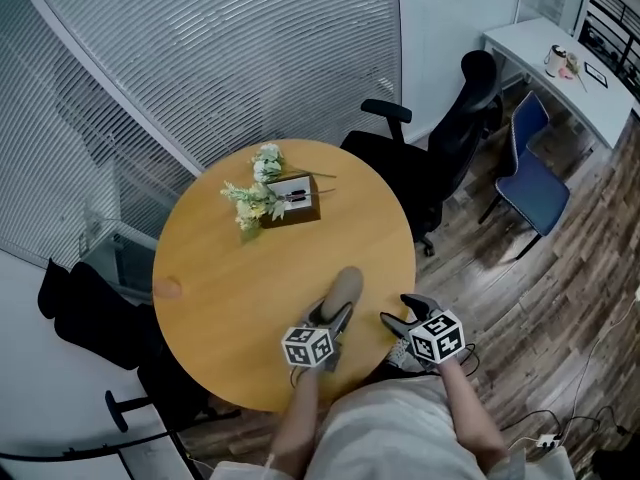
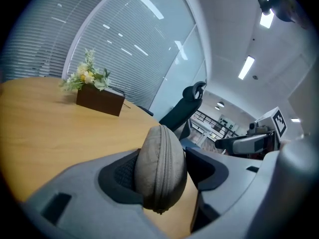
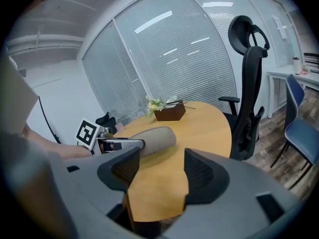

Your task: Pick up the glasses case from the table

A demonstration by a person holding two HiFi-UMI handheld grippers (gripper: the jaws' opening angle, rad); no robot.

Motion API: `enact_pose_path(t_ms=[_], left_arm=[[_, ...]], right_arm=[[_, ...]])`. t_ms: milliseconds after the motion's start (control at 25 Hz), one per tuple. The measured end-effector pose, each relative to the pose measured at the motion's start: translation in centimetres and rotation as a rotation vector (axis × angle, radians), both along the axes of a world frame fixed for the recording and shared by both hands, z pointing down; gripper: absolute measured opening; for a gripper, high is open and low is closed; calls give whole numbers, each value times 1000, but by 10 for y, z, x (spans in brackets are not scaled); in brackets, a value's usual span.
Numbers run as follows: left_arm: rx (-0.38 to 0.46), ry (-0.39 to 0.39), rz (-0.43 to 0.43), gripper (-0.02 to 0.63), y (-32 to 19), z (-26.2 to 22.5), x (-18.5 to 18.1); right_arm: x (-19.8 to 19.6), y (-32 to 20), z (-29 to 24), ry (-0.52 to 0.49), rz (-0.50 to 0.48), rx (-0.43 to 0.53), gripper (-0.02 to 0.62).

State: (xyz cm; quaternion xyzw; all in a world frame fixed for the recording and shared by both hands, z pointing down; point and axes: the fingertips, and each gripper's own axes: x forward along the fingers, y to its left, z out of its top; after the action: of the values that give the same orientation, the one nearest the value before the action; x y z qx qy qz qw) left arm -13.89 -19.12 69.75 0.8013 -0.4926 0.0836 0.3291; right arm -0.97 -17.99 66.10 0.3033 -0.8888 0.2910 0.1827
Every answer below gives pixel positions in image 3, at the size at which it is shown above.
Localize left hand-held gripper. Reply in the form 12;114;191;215
74;118;146;156

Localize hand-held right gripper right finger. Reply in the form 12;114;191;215
161;147;307;239

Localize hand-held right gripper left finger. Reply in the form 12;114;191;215
47;147;141;239

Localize beige oblong pouch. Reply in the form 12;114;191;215
129;126;177;158

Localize person's left forearm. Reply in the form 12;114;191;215
22;125;93;159

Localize black office chair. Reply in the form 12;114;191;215
218;15;271;161
96;112;117;134

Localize pale artificial flower bunch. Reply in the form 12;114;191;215
145;95;196;118

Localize dark brown wooden tissue box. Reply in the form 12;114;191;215
154;100;186;121

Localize black metal stand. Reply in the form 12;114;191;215
38;96;63;144

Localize round wooden table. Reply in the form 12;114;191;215
112;101;232;223

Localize blue padded chair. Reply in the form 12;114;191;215
270;73;319;190

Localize person's grey shirt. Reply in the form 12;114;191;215
0;55;38;136

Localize white rectangular desk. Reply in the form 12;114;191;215
267;65;319;120

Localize white bottle with dark lid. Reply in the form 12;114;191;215
293;56;301;76

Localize black metal railing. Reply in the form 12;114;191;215
303;52;319;74

